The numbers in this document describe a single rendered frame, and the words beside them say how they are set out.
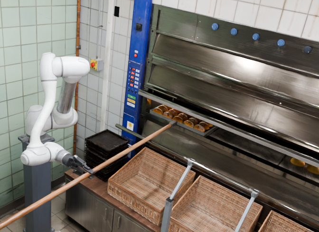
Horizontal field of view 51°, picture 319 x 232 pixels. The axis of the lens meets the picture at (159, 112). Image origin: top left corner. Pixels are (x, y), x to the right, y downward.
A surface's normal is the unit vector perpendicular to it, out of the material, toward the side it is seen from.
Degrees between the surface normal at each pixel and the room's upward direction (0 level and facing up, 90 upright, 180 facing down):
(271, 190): 70
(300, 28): 90
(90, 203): 90
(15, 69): 90
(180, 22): 90
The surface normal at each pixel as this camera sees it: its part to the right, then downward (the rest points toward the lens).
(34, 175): 0.12, 0.44
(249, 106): -0.50, -0.05
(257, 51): -0.58, 0.27
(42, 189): 0.78, 0.35
